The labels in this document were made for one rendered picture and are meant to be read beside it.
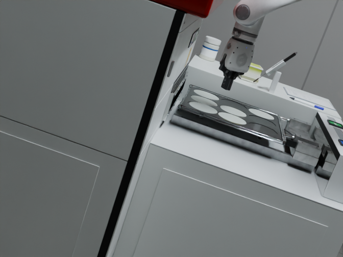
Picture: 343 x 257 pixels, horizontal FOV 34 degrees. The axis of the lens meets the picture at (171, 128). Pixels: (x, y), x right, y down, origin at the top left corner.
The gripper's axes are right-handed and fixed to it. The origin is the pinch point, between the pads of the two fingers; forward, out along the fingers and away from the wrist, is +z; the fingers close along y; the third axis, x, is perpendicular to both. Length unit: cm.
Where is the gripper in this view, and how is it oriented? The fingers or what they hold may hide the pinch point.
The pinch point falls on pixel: (227, 83)
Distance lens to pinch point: 189.8
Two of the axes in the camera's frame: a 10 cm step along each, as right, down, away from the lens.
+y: 8.0, 0.8, 6.0
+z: -3.1, 9.1, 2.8
